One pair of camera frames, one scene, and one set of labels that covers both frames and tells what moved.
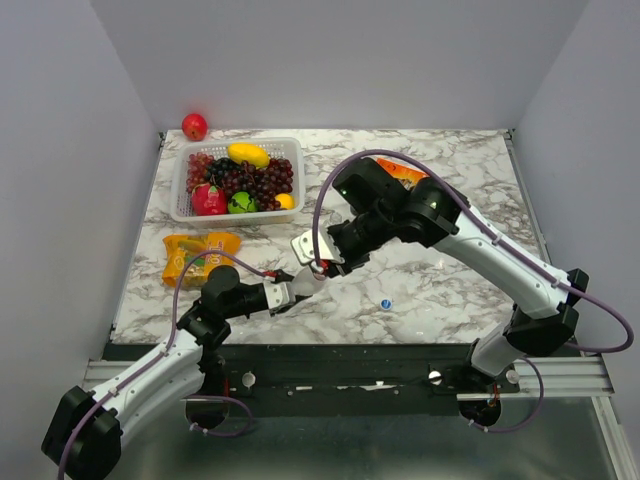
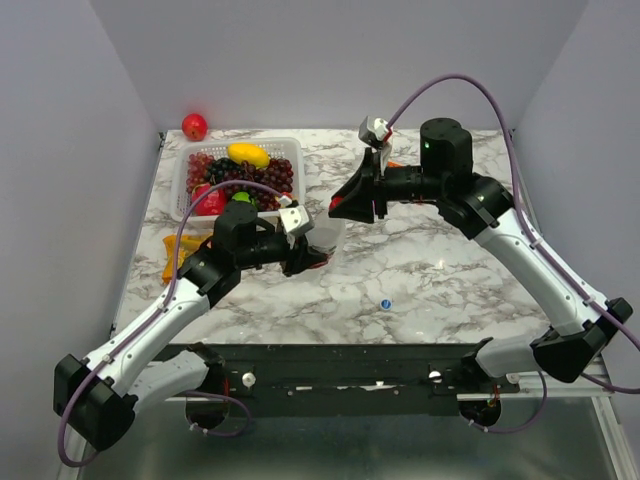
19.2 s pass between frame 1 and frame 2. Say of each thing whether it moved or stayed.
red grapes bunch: stayed
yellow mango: stayed
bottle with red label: moved
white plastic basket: stayed
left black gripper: moved
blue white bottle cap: stayed
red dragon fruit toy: stayed
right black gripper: moved
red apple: stayed
